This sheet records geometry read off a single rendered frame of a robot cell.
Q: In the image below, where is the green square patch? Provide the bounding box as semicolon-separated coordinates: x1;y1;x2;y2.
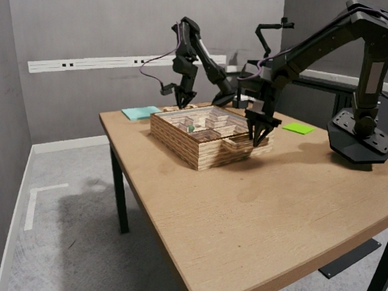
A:
282;123;315;135

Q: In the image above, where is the wooden maze board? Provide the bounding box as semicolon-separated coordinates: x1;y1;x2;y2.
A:
150;104;275;171

